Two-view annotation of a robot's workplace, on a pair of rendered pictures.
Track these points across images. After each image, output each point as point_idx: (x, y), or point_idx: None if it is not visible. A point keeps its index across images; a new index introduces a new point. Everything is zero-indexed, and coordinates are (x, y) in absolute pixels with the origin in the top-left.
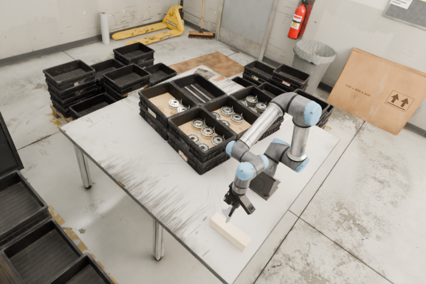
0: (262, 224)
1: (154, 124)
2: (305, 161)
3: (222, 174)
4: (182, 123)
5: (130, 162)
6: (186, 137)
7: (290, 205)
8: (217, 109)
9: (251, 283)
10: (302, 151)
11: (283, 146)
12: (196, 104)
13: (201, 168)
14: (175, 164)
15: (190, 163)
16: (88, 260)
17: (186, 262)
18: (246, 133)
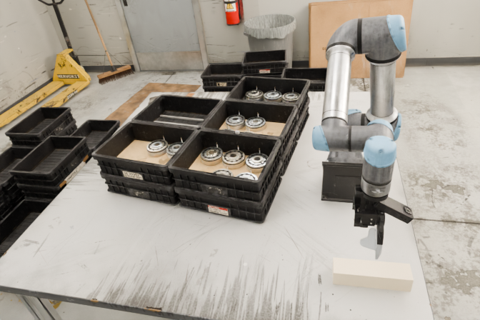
0: (397, 237)
1: (145, 191)
2: (400, 118)
3: (289, 205)
4: (188, 166)
5: (143, 266)
6: (214, 176)
7: (404, 193)
8: (220, 127)
9: None
10: (393, 103)
11: (356, 115)
12: (193, 130)
13: (260, 211)
14: (214, 229)
15: (236, 214)
16: None
17: None
18: (330, 103)
